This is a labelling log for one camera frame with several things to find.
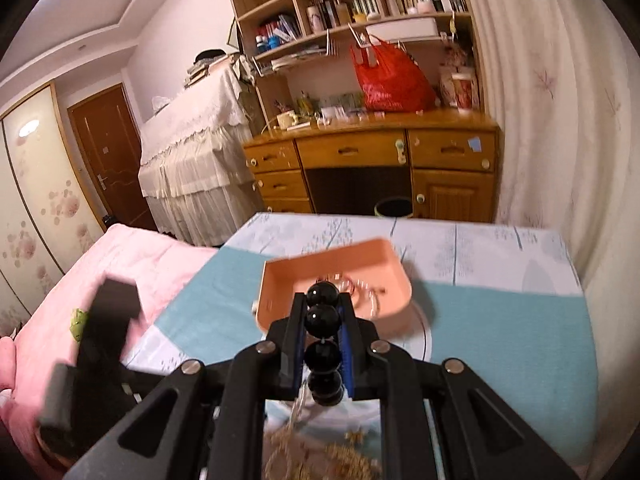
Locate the white pearl necklace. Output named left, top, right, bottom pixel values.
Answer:
left=344, top=278, right=384, bottom=319

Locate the pink jewelry tray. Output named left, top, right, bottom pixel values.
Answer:
left=254, top=238, right=412, bottom=336

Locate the white storage box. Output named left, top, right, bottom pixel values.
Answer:
left=366, top=16, right=440, bottom=42

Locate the wooden bookshelf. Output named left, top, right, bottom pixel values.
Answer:
left=231, top=0, right=477, bottom=128

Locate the white lace cover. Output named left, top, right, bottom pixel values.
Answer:
left=138, top=54, right=265, bottom=247

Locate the black bead bracelet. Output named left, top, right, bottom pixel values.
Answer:
left=302, top=280, right=346, bottom=408

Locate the green paper scrap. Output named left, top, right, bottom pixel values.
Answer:
left=70, top=309, right=88, bottom=342

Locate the wooden desk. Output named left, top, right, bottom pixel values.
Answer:
left=243, top=108, right=500, bottom=222

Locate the patterned blue white tablecloth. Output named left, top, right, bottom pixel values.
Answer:
left=125, top=212, right=598, bottom=474

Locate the red white cup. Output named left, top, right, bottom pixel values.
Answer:
left=451, top=73, right=473, bottom=110

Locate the dark waste bin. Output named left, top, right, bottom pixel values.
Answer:
left=374, top=196, right=413, bottom=219

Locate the pink quilt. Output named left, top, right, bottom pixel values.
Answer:
left=1, top=224, right=217, bottom=479

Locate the floral wardrobe door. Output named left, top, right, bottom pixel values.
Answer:
left=0, top=84, right=104, bottom=336

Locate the brown wooden door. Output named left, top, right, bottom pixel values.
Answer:
left=67, top=84, right=156, bottom=231

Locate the red plastic bag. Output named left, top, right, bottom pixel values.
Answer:
left=350, top=36, right=437, bottom=113

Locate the gold chain necklace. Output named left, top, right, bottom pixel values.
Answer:
left=261, top=383, right=384, bottom=480

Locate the cream floral curtain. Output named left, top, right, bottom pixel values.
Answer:
left=468, top=0, right=639, bottom=479

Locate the white mug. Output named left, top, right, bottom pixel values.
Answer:
left=276, top=110, right=299, bottom=130

